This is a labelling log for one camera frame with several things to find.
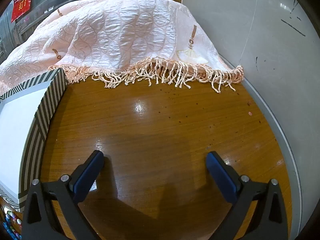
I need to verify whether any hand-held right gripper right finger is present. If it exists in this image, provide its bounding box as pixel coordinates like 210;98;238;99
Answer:
205;151;294;240

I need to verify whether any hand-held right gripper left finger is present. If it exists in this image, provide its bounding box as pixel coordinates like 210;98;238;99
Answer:
22;150;105;240

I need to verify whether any striped cardboard box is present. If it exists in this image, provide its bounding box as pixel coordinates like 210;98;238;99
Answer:
0;68;69;212

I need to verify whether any multicoloured bead bracelet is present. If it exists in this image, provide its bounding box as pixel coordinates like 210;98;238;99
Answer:
6;210;23;225

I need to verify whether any pink tasselled cloth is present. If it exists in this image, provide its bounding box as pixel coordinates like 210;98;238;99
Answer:
0;0;244;94

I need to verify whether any blue bead bracelet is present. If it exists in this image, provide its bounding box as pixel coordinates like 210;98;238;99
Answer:
0;221;18;240

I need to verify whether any red wall poster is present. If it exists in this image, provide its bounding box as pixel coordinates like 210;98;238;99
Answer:
11;0;34;23

